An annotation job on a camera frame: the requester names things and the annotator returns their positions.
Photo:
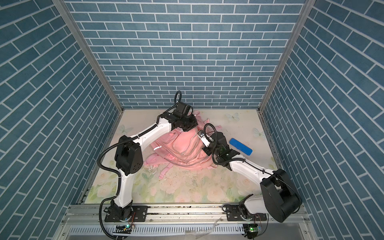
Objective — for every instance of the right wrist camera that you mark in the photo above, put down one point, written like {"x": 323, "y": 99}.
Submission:
{"x": 204, "y": 139}

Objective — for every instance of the blue pencil case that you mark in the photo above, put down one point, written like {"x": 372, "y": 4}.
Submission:
{"x": 240, "y": 146}

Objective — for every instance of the pink student backpack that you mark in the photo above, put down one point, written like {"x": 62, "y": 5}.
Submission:
{"x": 181, "y": 149}

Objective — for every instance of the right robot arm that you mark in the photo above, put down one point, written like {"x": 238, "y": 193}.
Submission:
{"x": 280, "y": 197}

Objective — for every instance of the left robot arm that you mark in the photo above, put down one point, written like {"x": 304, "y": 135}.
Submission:
{"x": 129, "y": 152}

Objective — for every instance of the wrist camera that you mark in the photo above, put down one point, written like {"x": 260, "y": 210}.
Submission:
{"x": 204, "y": 139}
{"x": 183, "y": 110}

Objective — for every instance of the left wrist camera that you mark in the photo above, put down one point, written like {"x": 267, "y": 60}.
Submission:
{"x": 183, "y": 110}

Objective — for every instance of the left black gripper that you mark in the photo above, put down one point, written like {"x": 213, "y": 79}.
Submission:
{"x": 193, "y": 123}

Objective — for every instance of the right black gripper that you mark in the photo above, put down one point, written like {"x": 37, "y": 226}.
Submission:
{"x": 208, "y": 151}

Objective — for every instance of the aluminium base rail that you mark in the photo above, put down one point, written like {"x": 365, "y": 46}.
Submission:
{"x": 200, "y": 220}

